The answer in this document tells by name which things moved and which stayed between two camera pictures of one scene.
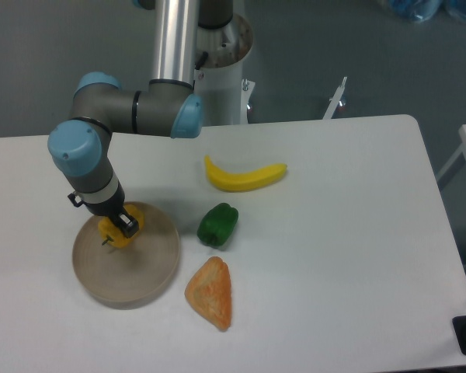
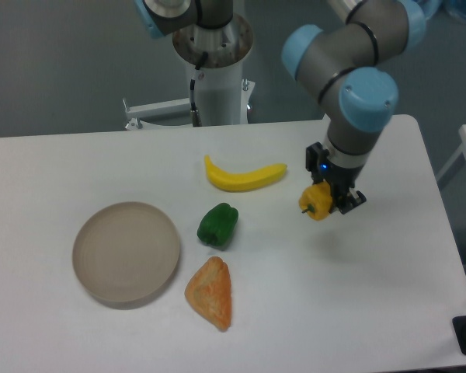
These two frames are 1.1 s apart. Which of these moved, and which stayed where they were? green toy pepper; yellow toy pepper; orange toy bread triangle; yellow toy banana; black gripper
Moved: black gripper; yellow toy pepper
Stayed: orange toy bread triangle; yellow toy banana; green toy pepper
